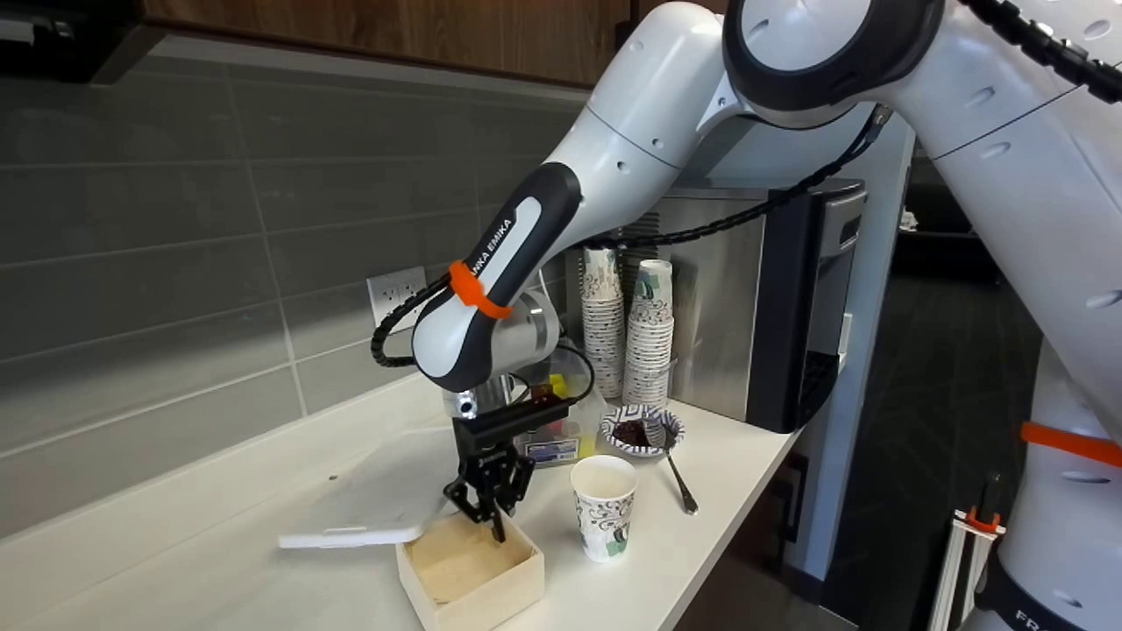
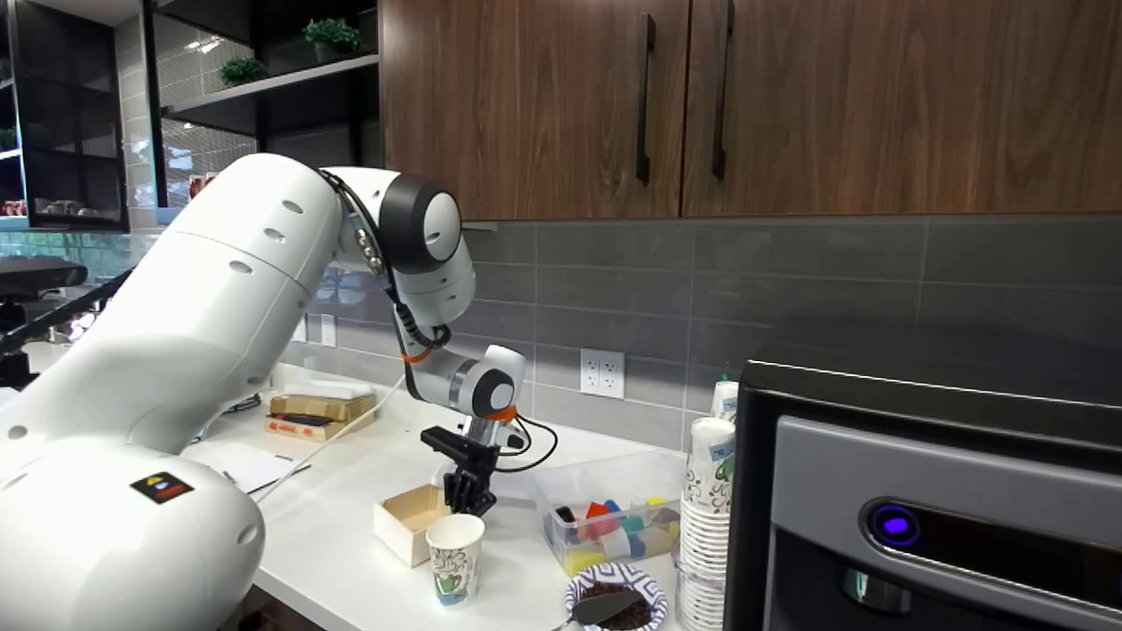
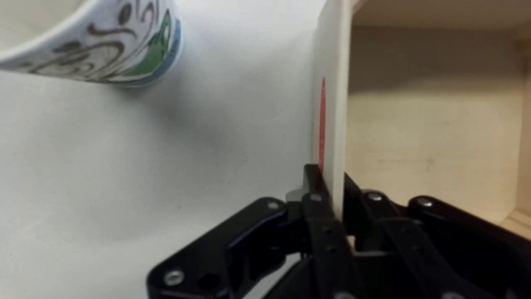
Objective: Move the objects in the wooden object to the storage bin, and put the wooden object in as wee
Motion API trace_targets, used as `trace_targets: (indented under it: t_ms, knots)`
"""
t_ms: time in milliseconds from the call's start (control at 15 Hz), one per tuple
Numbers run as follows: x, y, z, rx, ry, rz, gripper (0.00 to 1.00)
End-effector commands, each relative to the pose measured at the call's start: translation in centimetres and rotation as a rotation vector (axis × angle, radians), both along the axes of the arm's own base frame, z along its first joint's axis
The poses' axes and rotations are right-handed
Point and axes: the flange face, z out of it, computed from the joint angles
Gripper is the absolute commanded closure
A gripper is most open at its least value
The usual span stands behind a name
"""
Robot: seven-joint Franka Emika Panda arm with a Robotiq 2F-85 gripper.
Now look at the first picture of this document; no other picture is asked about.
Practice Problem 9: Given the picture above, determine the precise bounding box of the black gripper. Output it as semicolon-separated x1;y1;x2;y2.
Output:
443;399;540;542

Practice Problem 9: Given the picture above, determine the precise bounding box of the clear plastic storage bin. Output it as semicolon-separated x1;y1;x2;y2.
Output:
512;346;599;466

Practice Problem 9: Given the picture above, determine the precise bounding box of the patterned paper cup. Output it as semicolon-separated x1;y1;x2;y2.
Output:
567;451;641;563

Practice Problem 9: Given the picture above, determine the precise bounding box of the blue patterned paper bowl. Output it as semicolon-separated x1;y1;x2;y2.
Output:
596;403;684;463

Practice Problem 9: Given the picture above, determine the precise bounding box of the metal spoon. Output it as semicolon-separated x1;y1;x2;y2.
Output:
659;424;701;519

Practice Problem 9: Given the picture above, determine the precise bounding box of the stack of patterned paper cups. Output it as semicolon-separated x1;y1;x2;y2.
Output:
580;242;626;406
623;257;680;414

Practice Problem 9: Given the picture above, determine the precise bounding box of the black silver coffee machine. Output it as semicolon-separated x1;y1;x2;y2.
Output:
652;180;872;434

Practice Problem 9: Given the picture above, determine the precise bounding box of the brown wooden cabinet door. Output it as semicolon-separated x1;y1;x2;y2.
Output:
135;0;659;91

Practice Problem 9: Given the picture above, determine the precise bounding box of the white pole with orange clip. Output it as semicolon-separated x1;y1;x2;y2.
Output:
924;504;1011;631

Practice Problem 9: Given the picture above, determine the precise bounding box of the black overhead appliance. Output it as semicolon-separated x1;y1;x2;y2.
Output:
0;0;155;85

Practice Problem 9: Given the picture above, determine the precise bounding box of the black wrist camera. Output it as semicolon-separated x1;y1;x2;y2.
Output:
466;390;580;438

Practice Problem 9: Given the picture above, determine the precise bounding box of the white wall outlet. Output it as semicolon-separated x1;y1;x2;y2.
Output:
363;264;431;335

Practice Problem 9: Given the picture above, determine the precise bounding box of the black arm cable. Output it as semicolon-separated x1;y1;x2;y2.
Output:
367;0;1122;370

